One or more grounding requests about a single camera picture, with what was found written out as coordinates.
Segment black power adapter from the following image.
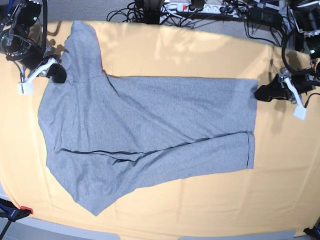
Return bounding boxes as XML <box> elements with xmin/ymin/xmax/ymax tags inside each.
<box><xmin>247</xmin><ymin>7</ymin><xmax>283</xmax><ymax>27</ymax></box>

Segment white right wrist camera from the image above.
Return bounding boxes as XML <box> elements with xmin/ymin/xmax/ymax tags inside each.
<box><xmin>17</xmin><ymin>81</ymin><xmax>34</xmax><ymax>95</ymax></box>

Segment black table post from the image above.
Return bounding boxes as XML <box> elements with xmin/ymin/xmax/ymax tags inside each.
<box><xmin>134</xmin><ymin>0</ymin><xmax>165</xmax><ymax>25</ymax></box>

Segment white power strip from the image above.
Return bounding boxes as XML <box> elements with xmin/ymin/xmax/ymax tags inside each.
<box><xmin>161</xmin><ymin>1</ymin><xmax>244</xmax><ymax>19</ymax></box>

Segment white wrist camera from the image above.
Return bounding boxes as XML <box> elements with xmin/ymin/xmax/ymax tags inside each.
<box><xmin>293</xmin><ymin>105</ymin><xmax>307</xmax><ymax>121</ymax></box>
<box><xmin>17</xmin><ymin>81</ymin><xmax>34</xmax><ymax>95</ymax></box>

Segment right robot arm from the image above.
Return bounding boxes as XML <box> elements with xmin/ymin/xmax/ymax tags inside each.
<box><xmin>0</xmin><ymin>0</ymin><xmax>67</xmax><ymax>84</ymax></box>

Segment black clamp right corner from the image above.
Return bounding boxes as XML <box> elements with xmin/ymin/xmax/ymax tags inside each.
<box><xmin>303</xmin><ymin>221</ymin><xmax>320</xmax><ymax>240</ymax></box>

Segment grey t-shirt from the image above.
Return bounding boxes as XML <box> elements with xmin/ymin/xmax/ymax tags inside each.
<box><xmin>38</xmin><ymin>21</ymin><xmax>258</xmax><ymax>216</ymax></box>

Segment tangled black cables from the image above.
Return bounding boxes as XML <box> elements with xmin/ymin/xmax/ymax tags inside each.
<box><xmin>106</xmin><ymin>0</ymin><xmax>296</xmax><ymax>47</ymax></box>

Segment blue red table clamp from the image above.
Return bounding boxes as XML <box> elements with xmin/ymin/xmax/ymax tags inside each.
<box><xmin>0</xmin><ymin>198</ymin><xmax>34</xmax><ymax>222</ymax></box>

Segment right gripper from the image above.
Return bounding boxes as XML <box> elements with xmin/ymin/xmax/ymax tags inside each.
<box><xmin>26</xmin><ymin>46</ymin><xmax>67</xmax><ymax>84</ymax></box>

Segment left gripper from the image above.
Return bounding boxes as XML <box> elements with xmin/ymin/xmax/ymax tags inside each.
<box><xmin>254</xmin><ymin>67</ymin><xmax>304</xmax><ymax>105</ymax></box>

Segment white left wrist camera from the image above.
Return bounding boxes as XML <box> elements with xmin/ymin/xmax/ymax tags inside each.
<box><xmin>293</xmin><ymin>105</ymin><xmax>307</xmax><ymax>121</ymax></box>

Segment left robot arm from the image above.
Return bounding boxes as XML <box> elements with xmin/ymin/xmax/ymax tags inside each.
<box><xmin>254</xmin><ymin>0</ymin><xmax>320</xmax><ymax>104</ymax></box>

